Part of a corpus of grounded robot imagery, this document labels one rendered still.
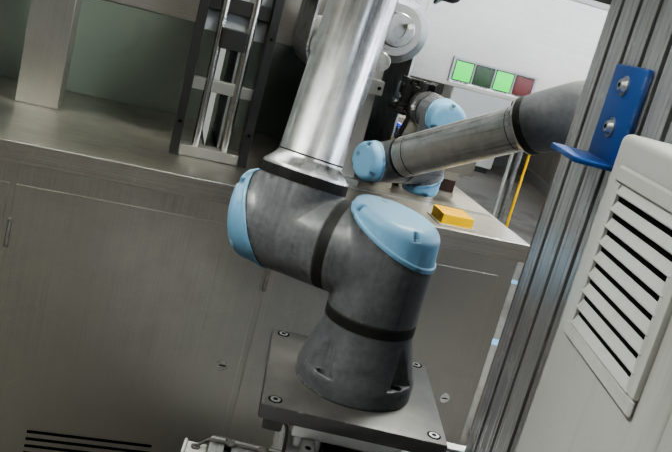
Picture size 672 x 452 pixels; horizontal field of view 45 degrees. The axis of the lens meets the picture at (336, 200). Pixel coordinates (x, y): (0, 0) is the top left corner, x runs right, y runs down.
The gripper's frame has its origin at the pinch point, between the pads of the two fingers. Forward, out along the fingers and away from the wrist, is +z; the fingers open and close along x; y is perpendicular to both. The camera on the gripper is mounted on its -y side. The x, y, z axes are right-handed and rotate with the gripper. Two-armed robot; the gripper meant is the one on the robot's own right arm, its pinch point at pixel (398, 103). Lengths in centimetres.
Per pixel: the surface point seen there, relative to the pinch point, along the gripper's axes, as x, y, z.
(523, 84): -42, 10, 29
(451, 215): -8.2, -16.8, -29.3
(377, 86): 8.5, 3.4, -9.5
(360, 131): 9.0, -7.3, -7.2
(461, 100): -247, -40, 610
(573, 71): -55, 17, 30
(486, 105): -274, -39, 605
